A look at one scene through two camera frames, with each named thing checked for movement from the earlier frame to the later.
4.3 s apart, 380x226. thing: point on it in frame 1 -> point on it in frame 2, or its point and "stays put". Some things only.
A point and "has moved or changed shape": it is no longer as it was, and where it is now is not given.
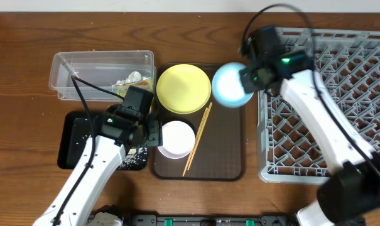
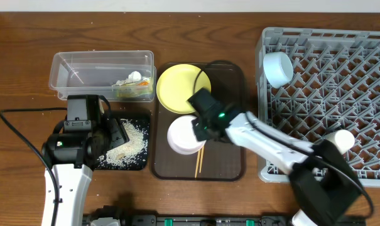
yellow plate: [183, 88] stays put
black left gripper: [155, 134] -> [115, 132]
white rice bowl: [178, 139] has moved or changed shape
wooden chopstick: [197, 139] -> [198, 155]
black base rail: [263, 220] stays put
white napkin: [134, 76] stays put
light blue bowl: [228, 87] has moved or changed shape
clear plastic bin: [116, 71] stays put
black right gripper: [249, 84] -> [200, 133]
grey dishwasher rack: [355, 64] stays put
